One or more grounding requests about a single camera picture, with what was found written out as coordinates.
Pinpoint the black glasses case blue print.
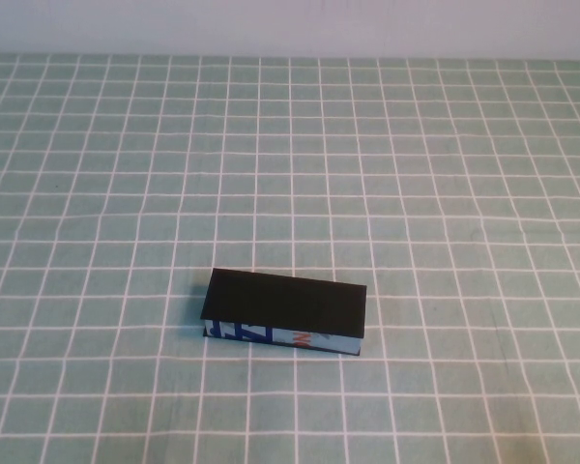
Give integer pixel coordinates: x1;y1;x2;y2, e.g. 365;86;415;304
201;267;369;358

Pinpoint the green checkered tablecloth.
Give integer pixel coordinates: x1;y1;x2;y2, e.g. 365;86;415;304
0;51;580;464

